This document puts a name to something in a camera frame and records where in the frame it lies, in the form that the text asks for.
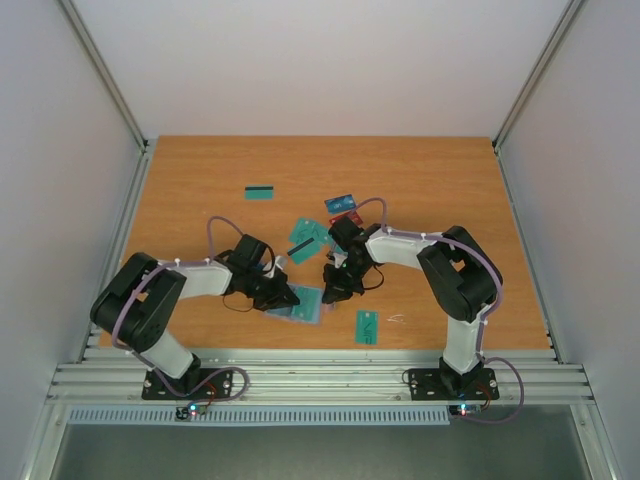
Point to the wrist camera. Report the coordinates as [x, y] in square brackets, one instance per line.
[273, 267]
[337, 259]

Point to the left circuit board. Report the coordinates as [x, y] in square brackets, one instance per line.
[190, 412]

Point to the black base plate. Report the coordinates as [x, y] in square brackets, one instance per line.
[210, 387]
[431, 384]

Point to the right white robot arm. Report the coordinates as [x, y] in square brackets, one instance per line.
[464, 281]

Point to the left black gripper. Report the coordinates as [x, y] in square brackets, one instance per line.
[279, 301]

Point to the blue card top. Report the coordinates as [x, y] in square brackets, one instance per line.
[340, 204]

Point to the circuit board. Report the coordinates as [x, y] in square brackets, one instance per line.
[190, 412]
[466, 409]

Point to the left aluminium frame post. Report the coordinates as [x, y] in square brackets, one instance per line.
[79, 28]

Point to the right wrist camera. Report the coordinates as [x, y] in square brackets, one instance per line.
[337, 259]

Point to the right aluminium frame post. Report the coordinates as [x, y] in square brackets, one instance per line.
[542, 63]

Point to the aluminium frame post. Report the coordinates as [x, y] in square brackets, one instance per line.
[542, 63]
[79, 28]

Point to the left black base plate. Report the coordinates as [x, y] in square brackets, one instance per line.
[210, 387]

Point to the teal VIP card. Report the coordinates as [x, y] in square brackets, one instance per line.
[308, 311]

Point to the teal card with magnetic stripe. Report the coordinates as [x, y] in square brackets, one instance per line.
[259, 192]

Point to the grey slotted cable duct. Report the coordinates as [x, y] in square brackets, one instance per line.
[260, 416]

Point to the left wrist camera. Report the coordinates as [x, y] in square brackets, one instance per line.
[273, 267]

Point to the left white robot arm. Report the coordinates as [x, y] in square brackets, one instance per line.
[136, 307]

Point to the red card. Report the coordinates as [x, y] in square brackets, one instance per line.
[352, 215]

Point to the aluminium front rail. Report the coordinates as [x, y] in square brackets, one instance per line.
[322, 377]

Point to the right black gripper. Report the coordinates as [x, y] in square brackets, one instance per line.
[339, 283]

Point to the right circuit board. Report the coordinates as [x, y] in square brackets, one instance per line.
[466, 409]

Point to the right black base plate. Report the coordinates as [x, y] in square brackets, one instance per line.
[431, 384]

